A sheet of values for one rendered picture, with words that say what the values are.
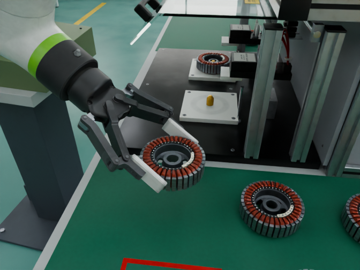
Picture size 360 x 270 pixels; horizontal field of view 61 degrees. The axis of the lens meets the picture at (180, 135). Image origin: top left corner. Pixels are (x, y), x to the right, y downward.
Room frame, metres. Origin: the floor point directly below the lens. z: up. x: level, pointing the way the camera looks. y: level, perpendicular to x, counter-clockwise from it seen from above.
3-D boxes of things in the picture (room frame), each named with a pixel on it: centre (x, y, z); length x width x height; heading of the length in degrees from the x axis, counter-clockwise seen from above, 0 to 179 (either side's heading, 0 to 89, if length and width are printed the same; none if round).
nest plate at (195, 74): (0.97, -0.11, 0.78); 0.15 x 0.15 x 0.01; 83
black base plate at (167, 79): (0.85, -0.11, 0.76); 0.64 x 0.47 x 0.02; 173
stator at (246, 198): (0.38, -0.17, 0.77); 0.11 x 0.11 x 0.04
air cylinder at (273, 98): (0.71, -0.23, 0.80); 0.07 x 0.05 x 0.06; 173
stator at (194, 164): (0.40, 0.01, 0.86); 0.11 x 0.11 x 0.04
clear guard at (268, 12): (0.67, -0.08, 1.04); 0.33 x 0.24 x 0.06; 83
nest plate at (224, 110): (0.73, -0.08, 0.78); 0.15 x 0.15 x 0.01; 83
